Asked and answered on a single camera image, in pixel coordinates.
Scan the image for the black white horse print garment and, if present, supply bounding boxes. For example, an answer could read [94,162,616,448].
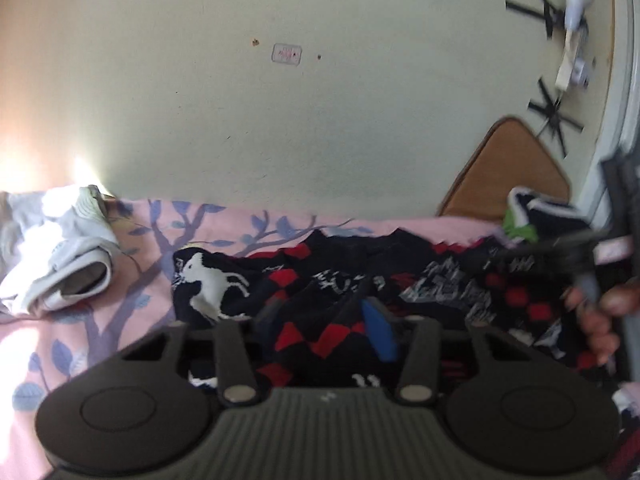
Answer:
[172,246,253,322]

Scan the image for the green white black knit sock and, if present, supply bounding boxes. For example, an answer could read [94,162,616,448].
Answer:
[502,186,593,243]

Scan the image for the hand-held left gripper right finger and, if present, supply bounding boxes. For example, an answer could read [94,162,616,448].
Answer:
[361,298,544,406]

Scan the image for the black tape cross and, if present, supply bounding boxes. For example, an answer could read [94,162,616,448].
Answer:
[527,77,585,157]
[505,0,568,38]

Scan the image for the white window frame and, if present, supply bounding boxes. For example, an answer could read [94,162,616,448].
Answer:
[575,0,640,241]

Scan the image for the brown perforated cushion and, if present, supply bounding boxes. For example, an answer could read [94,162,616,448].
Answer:
[436,116,572,221]

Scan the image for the pink floral bedsheet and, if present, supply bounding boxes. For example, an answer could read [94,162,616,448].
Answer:
[0,190,640,480]

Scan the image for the beige lamp holder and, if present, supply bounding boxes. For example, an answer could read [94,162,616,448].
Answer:
[555,27,591,92]

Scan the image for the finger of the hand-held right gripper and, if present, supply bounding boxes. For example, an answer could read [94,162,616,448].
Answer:
[480,227,608,273]

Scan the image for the white clothing pile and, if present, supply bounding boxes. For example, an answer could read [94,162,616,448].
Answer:
[0,185,121,317]

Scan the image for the person's right hand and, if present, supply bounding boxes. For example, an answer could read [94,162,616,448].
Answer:
[562,277,640,376]

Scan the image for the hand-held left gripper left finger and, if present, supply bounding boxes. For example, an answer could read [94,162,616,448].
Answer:
[120,304,282,409]

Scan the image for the black red patterned garment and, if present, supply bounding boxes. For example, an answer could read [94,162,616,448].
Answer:
[187,227,640,476]

